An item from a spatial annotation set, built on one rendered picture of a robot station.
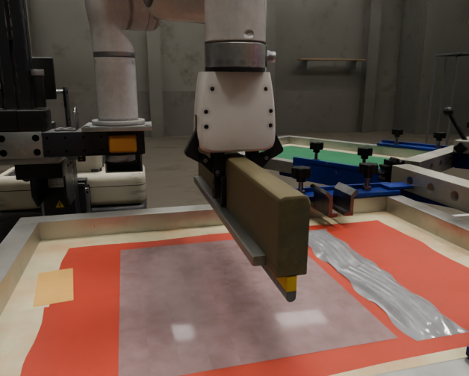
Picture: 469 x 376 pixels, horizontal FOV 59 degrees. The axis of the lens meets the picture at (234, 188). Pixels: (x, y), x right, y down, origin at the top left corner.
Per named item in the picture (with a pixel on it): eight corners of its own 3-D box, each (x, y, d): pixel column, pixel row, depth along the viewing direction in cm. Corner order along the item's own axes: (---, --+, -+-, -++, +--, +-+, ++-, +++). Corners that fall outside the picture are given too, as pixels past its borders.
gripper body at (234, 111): (264, 62, 56) (262, 144, 59) (189, 61, 54) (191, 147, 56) (284, 60, 49) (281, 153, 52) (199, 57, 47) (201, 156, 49)
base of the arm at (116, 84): (95, 121, 109) (91, 60, 106) (145, 120, 112) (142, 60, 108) (88, 126, 95) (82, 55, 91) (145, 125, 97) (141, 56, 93)
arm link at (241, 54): (265, 47, 56) (264, 69, 56) (199, 45, 53) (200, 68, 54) (285, 42, 49) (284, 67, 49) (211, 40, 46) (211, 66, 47)
